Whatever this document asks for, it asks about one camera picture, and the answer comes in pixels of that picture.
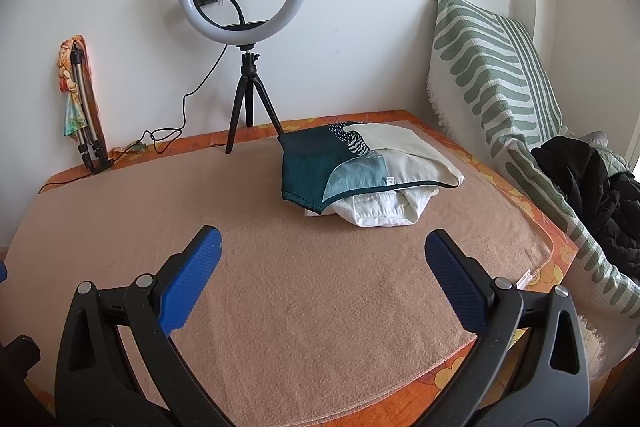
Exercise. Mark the black clothing pile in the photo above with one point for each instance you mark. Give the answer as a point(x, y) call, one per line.
point(607, 204)

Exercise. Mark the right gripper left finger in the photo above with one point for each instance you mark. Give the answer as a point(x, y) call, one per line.
point(117, 364)

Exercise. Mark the white folded garment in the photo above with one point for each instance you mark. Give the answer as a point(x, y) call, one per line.
point(386, 209)

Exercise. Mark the teal and white shirt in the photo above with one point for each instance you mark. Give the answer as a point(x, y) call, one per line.
point(328, 163)

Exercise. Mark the beige fleece blanket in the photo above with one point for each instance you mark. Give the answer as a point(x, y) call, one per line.
point(305, 318)

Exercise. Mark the colourful silk scarf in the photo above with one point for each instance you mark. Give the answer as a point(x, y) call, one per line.
point(74, 121)

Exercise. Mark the orange floral bedsheet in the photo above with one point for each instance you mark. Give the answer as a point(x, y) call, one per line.
point(500, 181)

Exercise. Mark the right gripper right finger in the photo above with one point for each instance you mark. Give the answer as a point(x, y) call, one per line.
point(549, 385)

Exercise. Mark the green striped white pillow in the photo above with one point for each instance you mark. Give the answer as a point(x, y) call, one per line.
point(493, 97)

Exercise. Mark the folded grey tripod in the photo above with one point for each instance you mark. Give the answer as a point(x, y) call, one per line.
point(92, 144)

